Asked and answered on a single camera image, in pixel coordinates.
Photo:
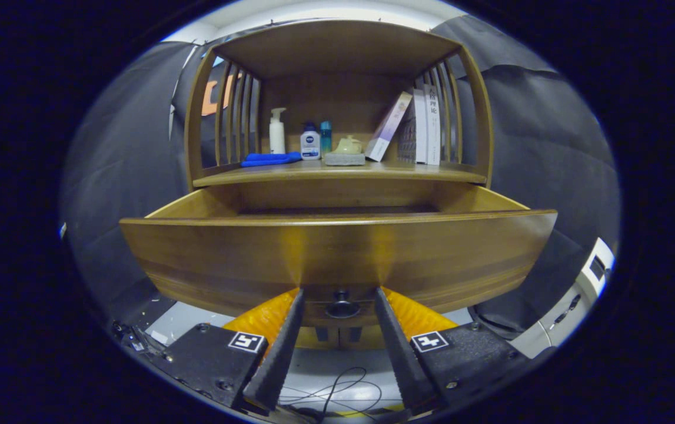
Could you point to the wooden countertop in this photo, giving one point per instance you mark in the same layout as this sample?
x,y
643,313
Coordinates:
x,y
384,172

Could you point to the white and blue device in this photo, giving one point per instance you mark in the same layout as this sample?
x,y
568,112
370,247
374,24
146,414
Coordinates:
x,y
63,231

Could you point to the teal slim bottle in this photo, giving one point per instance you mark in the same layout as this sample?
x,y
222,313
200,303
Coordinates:
x,y
326,138

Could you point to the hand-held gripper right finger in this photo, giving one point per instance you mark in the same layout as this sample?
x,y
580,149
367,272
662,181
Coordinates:
x,y
399,353

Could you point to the white lotion bottle blue cap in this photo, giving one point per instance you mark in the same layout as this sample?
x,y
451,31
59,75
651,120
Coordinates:
x,y
310,147

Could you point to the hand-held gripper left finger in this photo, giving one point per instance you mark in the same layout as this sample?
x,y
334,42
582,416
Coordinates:
x,y
281,353

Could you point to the white pump bottle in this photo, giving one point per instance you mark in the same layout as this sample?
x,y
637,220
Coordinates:
x,y
277,138

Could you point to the white book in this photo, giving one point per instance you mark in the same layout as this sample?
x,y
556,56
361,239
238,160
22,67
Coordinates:
x,y
432,129

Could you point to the purple book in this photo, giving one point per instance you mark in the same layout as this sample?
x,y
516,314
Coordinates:
x,y
387,129

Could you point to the wooden cabinet with slatted shelf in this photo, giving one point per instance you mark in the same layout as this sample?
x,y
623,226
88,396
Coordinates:
x,y
337,50

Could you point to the blue folded cloth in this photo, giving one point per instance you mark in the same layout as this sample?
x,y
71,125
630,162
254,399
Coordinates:
x,y
269,159

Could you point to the black electronic box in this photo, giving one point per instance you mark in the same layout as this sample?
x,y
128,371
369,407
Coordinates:
x,y
131,338

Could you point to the dark patterned book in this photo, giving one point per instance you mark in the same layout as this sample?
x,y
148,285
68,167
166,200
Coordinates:
x,y
409,135

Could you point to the wooden drawer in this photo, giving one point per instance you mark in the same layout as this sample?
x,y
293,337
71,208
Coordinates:
x,y
337,253

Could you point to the cream lidded tea cup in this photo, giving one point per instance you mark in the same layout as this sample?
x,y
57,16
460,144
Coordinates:
x,y
349,145

